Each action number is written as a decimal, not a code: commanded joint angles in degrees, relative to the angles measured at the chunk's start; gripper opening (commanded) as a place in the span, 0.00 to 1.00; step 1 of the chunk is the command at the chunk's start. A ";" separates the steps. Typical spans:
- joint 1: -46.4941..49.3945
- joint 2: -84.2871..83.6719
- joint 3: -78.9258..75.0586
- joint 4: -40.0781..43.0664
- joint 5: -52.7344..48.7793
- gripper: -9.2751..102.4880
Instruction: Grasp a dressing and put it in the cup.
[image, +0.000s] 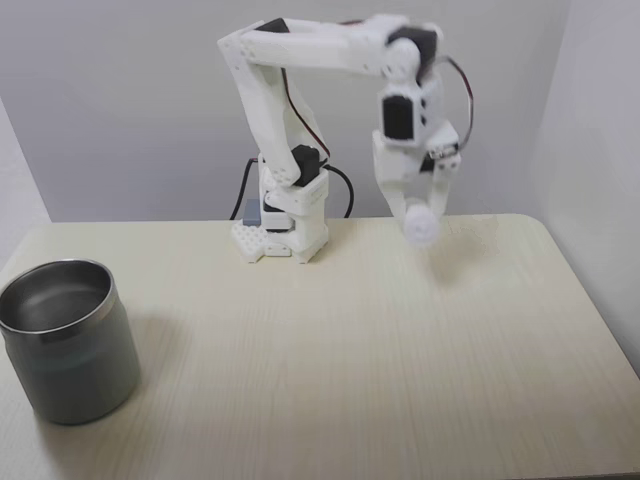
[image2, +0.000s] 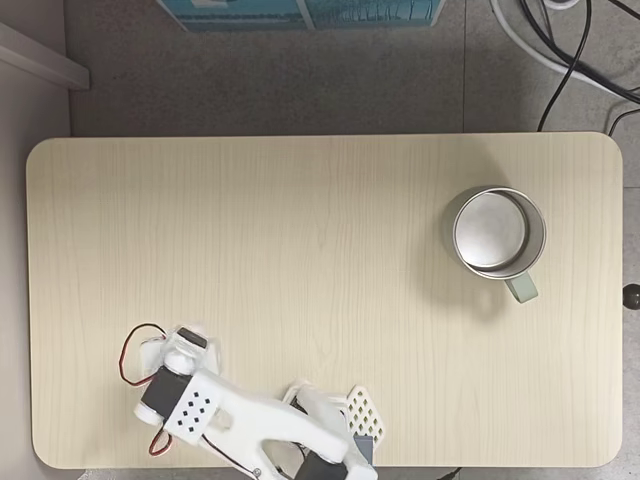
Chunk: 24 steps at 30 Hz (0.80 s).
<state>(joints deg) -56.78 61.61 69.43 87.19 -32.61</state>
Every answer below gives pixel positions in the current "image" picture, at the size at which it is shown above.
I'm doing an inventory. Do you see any white gauze dressing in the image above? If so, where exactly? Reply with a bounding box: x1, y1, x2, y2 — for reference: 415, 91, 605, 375
403, 201, 442, 248

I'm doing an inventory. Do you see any grey-blue table clamp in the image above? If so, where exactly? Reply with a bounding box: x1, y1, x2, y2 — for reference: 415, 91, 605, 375
240, 198, 264, 227

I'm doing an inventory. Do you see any red black white servo wire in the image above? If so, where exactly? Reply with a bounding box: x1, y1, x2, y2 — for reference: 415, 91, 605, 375
278, 66, 332, 162
433, 53, 477, 154

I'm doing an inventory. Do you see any black power cable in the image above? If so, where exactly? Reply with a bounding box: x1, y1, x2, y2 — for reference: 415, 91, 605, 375
325, 163, 355, 220
229, 157, 261, 222

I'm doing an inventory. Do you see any steel cup with green handle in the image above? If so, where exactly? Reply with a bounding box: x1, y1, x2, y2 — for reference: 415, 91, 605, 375
0, 257, 143, 427

